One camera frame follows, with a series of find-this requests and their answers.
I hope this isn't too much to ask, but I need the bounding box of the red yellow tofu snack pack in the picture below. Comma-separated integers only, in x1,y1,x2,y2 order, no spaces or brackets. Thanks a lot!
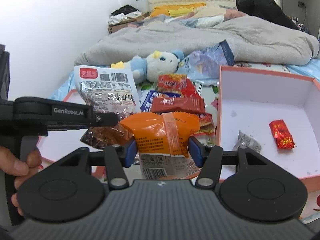
157,74,201,99

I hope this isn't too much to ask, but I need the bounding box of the yellow pillow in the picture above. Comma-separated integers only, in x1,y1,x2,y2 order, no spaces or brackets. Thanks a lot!
150,3,206,17

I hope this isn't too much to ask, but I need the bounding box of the white shrimp snack bag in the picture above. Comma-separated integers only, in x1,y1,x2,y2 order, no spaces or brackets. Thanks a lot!
74,65,140,149

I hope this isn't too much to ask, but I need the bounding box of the grey wardrobe shelf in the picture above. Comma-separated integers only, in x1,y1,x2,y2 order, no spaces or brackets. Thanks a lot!
283,0,319,36

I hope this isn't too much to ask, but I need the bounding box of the cardboard box with clothes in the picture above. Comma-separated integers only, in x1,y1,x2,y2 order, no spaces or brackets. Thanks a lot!
108,4,150,34

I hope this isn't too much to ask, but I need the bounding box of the fruit print bed sheet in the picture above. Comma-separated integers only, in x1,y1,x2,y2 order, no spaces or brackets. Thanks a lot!
50,63,319,227

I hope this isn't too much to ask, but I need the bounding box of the pink box lid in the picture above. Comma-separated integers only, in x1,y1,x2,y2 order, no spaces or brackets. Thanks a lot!
37,89,105,179

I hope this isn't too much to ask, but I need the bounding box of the grey duvet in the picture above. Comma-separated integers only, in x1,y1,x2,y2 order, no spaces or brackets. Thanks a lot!
74,16,319,66

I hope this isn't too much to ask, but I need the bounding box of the blue white noodle snack bag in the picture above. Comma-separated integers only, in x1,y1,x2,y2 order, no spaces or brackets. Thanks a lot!
140,90,181,112

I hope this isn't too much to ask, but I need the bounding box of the red label spicy strip pack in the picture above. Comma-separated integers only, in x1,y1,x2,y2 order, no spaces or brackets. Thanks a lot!
194,113,216,137

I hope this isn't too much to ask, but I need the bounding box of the orange snack packet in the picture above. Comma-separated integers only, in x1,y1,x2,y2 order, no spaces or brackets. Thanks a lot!
120,112,201,180

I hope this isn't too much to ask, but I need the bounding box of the grey clear snack packet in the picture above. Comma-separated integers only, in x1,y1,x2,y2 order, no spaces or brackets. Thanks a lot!
233,131,261,153

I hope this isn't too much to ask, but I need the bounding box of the dark red sachet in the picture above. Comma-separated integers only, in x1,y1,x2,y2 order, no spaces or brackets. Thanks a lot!
150,98,206,114

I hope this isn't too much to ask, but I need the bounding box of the person's left hand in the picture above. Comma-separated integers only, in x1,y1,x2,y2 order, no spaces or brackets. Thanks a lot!
1,146,42,216

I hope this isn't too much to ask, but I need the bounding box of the white blue plush toy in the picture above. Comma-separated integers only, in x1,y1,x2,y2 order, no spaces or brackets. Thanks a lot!
111,50,184,84

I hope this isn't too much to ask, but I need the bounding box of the red gold candy packet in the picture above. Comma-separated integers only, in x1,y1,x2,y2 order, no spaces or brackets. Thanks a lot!
269,120,295,150

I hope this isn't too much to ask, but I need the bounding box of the pink storage box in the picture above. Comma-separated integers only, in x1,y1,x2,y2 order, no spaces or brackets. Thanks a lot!
217,66,319,192

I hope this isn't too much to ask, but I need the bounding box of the patchwork blanket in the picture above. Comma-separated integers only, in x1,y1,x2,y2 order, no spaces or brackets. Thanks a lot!
128,5,247,28

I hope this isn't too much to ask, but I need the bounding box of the blue floral tissue pack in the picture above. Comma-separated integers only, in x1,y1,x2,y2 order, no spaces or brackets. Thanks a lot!
176,39,235,87

